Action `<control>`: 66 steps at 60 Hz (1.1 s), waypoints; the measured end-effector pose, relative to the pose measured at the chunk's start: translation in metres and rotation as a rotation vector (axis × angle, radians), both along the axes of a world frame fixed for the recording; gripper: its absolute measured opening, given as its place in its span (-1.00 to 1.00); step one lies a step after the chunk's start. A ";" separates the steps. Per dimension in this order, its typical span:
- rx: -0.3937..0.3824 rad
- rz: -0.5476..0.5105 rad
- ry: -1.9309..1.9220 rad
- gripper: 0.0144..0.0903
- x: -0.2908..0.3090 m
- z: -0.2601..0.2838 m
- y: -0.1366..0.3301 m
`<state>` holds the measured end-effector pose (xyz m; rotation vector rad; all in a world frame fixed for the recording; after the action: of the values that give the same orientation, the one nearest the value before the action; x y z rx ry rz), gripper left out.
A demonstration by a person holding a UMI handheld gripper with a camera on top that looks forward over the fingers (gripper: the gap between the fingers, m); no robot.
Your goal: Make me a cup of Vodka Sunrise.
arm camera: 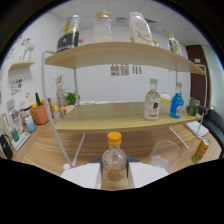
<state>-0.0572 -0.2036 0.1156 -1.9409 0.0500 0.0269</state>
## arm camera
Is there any light blue white container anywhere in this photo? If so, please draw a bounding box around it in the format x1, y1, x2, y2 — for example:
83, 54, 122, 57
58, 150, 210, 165
24, 114, 37, 134

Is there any blue yellow wall poster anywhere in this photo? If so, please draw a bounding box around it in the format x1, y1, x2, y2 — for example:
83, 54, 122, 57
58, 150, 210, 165
110, 64, 121, 77

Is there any black bag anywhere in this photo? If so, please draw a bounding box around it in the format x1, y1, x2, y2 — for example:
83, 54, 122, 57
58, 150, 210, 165
0, 133, 14, 160

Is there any glass jar wooden lid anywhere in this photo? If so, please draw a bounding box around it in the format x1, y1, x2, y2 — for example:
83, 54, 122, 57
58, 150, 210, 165
93, 10, 113, 43

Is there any wooden wall shelf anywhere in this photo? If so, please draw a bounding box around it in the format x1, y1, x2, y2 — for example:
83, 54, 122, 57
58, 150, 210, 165
8, 60, 37, 72

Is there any clear bottle green cap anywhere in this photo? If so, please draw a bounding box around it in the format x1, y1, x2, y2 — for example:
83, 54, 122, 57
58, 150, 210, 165
166, 30, 183, 56

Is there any black yellow tall can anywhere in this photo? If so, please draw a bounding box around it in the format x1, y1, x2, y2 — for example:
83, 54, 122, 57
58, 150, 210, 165
55, 14, 82, 53

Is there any colourful wall poster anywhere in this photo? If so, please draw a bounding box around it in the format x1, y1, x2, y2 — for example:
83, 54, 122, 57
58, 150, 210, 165
132, 64, 143, 76

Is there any white notebook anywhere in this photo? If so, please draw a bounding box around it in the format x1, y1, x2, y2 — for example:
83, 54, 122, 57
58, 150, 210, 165
184, 120, 210, 138

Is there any clear glass tumbler with ice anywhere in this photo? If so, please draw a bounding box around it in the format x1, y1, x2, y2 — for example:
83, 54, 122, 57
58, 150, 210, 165
146, 139, 182, 174

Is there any red wall poster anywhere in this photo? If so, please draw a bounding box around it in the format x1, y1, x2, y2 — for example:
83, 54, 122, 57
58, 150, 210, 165
120, 64, 130, 77

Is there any white desk calendar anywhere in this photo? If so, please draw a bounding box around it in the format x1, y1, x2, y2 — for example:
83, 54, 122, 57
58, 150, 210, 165
9, 109, 24, 133

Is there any blue liquid bottle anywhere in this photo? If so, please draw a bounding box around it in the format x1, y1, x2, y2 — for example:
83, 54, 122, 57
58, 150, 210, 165
169, 82, 185, 119

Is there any yellow juice can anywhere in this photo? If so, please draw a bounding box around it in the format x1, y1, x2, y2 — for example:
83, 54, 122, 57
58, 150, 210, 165
191, 137, 211, 164

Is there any two-tier wooden shelf rack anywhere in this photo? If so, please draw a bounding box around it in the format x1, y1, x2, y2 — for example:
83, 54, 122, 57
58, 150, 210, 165
40, 41, 208, 168

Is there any black chair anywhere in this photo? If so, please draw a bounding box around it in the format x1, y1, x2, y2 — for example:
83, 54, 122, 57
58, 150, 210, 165
201, 108, 224, 158

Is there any clear bottle orange cap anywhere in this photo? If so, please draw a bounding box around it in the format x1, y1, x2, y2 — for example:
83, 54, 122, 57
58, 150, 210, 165
101, 131, 128, 182

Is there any dark muddler wooden end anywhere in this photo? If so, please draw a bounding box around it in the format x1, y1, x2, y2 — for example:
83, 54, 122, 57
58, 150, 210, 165
198, 105, 209, 116

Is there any clear bottle red label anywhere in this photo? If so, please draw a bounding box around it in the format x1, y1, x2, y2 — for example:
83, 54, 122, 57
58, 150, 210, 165
143, 78, 162, 122

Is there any brown door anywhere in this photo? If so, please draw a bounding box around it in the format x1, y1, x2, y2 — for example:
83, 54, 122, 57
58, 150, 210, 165
185, 44, 212, 108

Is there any white tray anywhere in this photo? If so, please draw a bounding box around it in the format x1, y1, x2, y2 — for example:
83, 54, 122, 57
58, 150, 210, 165
10, 131, 32, 152

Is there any orange storage basket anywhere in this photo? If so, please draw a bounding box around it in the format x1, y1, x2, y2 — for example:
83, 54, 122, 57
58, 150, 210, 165
29, 99, 53, 126

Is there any green potted plant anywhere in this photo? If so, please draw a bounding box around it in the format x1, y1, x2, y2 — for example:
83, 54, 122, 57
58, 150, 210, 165
64, 91, 81, 106

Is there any white flower vase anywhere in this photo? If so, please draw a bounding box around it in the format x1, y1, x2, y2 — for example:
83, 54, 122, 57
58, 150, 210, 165
54, 71, 65, 93

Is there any small green cup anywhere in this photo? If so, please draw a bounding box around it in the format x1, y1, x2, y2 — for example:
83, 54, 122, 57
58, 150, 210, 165
10, 128, 20, 143

